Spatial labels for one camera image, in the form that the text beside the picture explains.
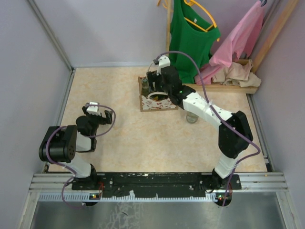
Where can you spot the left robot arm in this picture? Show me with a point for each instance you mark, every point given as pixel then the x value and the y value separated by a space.
pixel 62 145

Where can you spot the yellow clothes hanger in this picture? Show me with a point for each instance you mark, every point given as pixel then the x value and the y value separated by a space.
pixel 192 13

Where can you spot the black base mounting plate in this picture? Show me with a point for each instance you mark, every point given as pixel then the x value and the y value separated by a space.
pixel 165 185

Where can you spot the white cable duct strip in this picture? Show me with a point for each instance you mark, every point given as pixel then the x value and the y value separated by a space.
pixel 91 197

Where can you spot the clear bottle in bag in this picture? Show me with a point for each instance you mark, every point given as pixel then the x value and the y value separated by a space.
pixel 145 87

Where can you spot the beige crumpled cloth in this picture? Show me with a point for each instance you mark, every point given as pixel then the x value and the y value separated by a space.
pixel 238 74

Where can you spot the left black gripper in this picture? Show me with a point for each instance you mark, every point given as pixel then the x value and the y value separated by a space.
pixel 104 120

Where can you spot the pink shirt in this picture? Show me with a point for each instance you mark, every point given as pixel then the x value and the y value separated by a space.
pixel 240 40

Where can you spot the wooden clothes rack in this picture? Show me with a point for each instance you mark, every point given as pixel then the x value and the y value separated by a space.
pixel 263 51

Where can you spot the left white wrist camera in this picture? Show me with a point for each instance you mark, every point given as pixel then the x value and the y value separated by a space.
pixel 92 108

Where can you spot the dark bottle in bag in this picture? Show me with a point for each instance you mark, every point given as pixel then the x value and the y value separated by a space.
pixel 158 97

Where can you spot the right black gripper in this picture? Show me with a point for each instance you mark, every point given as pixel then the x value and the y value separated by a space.
pixel 152 78

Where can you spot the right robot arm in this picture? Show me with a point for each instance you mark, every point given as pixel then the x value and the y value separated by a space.
pixel 234 133

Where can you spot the patterned canvas tote bag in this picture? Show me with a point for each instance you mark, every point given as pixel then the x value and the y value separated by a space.
pixel 147 104

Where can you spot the green tank top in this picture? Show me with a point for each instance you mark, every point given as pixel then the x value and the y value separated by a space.
pixel 197 47

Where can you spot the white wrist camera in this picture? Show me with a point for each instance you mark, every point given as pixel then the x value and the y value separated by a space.
pixel 162 62
pixel 92 108

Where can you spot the clear glass bottle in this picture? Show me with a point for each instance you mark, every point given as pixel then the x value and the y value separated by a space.
pixel 191 118

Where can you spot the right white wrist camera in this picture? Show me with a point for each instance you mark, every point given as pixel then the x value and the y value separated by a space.
pixel 162 62

